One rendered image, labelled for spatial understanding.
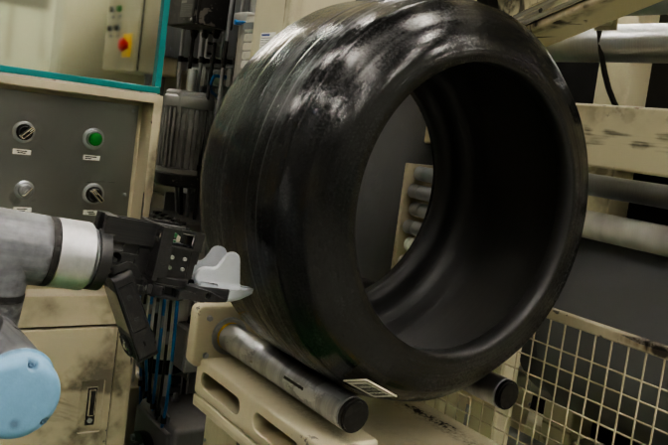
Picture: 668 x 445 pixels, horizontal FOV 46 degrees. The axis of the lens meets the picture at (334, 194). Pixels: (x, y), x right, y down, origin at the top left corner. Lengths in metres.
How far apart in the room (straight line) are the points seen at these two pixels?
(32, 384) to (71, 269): 0.17
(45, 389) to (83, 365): 0.77
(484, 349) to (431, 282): 0.29
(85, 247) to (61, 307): 0.61
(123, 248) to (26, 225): 0.11
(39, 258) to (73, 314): 0.63
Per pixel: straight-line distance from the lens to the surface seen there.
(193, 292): 0.91
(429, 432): 1.27
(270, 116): 0.94
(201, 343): 1.26
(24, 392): 0.72
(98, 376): 1.52
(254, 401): 1.13
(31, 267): 0.85
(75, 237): 0.86
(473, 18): 1.03
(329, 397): 1.02
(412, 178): 1.62
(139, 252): 0.90
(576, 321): 1.34
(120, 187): 1.50
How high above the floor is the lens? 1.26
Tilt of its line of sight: 5 degrees down
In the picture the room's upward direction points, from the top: 8 degrees clockwise
